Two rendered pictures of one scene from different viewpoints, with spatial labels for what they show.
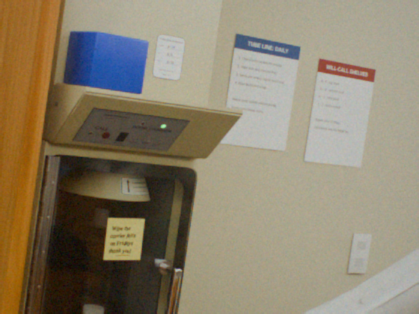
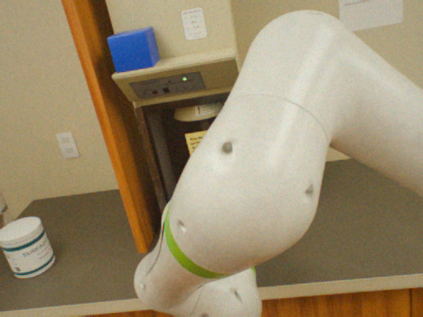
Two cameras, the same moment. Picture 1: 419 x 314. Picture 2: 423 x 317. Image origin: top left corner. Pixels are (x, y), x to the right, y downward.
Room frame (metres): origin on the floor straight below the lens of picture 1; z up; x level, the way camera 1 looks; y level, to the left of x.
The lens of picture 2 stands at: (0.80, -0.72, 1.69)
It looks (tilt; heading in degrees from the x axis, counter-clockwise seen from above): 23 degrees down; 43
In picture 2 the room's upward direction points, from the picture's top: 11 degrees counter-clockwise
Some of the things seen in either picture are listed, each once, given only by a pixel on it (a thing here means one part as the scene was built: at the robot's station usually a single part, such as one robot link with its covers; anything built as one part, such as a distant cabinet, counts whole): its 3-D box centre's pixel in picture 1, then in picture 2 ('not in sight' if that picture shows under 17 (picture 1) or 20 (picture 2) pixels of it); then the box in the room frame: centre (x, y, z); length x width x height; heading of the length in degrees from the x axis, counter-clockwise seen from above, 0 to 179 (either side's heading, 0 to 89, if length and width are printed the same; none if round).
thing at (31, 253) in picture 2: not in sight; (26, 247); (1.24, 0.53, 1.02); 0.13 x 0.13 x 0.15
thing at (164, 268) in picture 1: (168, 288); not in sight; (1.68, -0.02, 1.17); 0.05 x 0.03 x 0.10; 33
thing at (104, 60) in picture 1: (105, 62); (135, 49); (1.55, 0.14, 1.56); 0.10 x 0.10 x 0.09; 34
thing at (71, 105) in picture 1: (147, 125); (178, 78); (1.60, 0.06, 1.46); 0.32 x 0.12 x 0.10; 124
